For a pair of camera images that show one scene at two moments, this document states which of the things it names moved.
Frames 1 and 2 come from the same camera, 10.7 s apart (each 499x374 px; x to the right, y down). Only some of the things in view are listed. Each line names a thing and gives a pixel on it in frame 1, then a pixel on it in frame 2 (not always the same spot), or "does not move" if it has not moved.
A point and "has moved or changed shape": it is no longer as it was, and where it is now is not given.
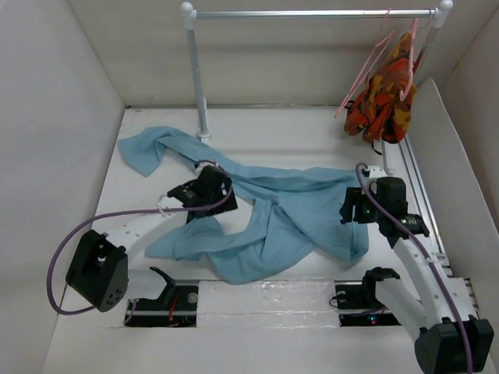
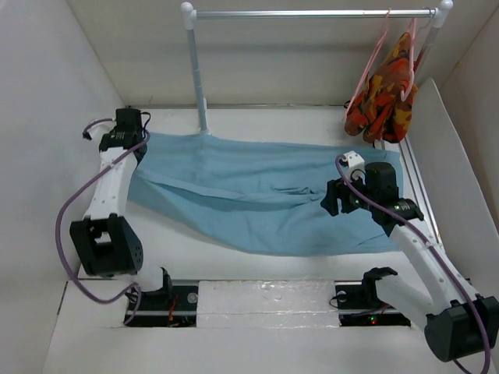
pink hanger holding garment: (402, 98) does not move
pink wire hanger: (369, 66) has moved or changed shape
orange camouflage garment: (382, 107) does not move
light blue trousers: (276, 210) has moved or changed shape
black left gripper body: (224, 206) → (142, 156)
